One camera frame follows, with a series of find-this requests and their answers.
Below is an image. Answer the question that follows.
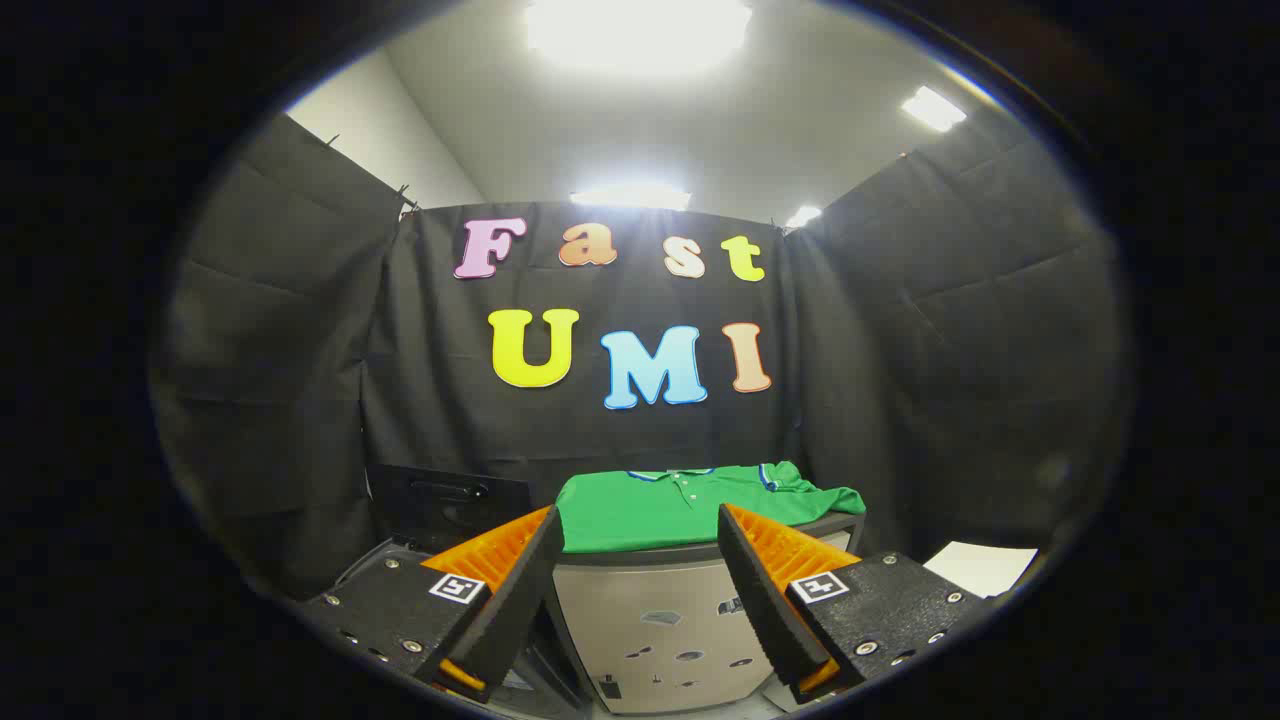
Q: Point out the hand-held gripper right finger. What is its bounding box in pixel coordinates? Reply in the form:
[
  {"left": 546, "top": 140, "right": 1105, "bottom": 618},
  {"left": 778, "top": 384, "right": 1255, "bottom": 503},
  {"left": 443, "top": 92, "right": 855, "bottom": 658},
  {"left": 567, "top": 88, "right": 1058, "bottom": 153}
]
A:
[{"left": 717, "top": 503, "right": 986, "bottom": 704}]

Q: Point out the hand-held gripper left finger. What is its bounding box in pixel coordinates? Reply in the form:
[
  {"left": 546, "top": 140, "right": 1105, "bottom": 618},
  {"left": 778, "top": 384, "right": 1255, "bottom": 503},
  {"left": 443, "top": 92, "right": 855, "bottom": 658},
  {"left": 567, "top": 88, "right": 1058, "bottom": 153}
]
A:
[{"left": 300, "top": 505, "right": 566, "bottom": 703}]

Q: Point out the dark glass washing machine lid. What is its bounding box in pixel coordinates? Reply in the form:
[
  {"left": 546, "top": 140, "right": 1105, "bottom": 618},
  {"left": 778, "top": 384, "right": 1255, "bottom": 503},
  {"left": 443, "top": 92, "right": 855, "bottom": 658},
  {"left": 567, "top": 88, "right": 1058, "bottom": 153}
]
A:
[{"left": 366, "top": 463, "right": 536, "bottom": 553}]

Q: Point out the green polo shirt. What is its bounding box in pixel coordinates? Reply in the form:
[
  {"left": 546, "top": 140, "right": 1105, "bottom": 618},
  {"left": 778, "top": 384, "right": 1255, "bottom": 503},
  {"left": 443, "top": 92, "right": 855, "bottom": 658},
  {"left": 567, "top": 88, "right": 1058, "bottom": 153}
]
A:
[{"left": 555, "top": 461, "right": 868, "bottom": 555}]

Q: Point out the black backdrop cloth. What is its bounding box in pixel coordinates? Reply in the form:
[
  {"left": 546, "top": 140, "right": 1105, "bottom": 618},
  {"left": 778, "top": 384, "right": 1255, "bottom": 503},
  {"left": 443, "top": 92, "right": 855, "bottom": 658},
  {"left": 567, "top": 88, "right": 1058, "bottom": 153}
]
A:
[{"left": 150, "top": 110, "right": 1131, "bottom": 601}]

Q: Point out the white paper sheet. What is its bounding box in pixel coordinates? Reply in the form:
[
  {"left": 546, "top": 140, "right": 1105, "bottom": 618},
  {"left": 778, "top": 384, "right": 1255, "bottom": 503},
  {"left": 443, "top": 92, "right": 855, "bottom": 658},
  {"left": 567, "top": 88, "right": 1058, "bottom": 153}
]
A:
[{"left": 923, "top": 541, "right": 1040, "bottom": 599}]

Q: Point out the large ceiling light panel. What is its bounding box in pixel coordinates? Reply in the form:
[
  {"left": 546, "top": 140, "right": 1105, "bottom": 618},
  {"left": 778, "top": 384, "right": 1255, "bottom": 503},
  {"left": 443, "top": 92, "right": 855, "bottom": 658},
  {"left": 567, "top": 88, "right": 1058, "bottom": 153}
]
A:
[{"left": 524, "top": 0, "right": 753, "bottom": 79}]

